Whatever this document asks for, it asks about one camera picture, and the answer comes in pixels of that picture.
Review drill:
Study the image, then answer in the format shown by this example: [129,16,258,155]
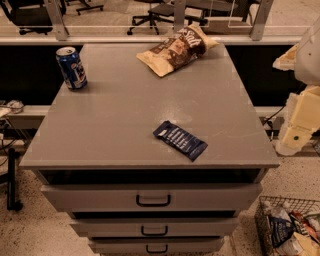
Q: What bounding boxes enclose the black cable right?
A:
[262,104,288,127]

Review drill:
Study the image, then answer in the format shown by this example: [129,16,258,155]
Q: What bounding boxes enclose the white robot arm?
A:
[273,18,320,156]

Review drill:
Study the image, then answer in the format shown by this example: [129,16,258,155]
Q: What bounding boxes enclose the middle grey drawer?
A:
[70,218,239,238]

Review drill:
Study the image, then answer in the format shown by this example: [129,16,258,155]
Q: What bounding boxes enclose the black office chair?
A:
[0,0,53,35]
[127,0,208,36]

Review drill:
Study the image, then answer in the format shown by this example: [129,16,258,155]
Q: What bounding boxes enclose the red snack bag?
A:
[289,211,319,242]

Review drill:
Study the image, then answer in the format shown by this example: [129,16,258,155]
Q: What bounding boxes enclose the blue pepsi soda can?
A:
[56,46,87,90]

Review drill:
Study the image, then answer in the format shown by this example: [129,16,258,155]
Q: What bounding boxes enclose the black office chair left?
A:
[0,0,53,35]

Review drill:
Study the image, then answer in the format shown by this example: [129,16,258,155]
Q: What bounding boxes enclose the grey window rail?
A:
[0,35,302,45]

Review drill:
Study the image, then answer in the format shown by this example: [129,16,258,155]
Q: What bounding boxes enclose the wire basket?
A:
[255,196,320,256]

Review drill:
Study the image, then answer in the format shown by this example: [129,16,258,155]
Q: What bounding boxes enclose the yellow snack bag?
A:
[294,233,320,256]

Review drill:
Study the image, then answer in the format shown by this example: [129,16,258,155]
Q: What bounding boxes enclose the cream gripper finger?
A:
[281,91,320,150]
[272,44,299,71]

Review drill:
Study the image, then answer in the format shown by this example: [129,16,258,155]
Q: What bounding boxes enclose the grey drawer cabinet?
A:
[19,42,281,256]

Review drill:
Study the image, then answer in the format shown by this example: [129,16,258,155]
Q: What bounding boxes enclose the black office chair centre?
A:
[127,0,208,36]

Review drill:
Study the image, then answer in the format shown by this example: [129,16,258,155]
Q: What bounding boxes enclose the bottom grey drawer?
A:
[88,237,224,254]

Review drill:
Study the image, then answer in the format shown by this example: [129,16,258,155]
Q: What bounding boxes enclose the dark blue rxbar wrapper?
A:
[153,121,208,162]

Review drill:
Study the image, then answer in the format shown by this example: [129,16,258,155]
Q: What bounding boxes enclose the cream and brown chip bag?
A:
[136,24,219,77]

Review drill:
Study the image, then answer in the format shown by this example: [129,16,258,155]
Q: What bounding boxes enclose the black metal stand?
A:
[7,148,23,212]

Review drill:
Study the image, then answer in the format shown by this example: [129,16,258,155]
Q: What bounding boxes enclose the top grey drawer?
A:
[41,183,262,212]

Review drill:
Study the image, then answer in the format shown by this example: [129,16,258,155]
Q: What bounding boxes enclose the dark blue snack bag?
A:
[269,217,294,248]

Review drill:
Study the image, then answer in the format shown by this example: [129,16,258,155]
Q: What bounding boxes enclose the grey drawer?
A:
[70,218,239,238]
[88,237,224,254]
[41,183,262,212]

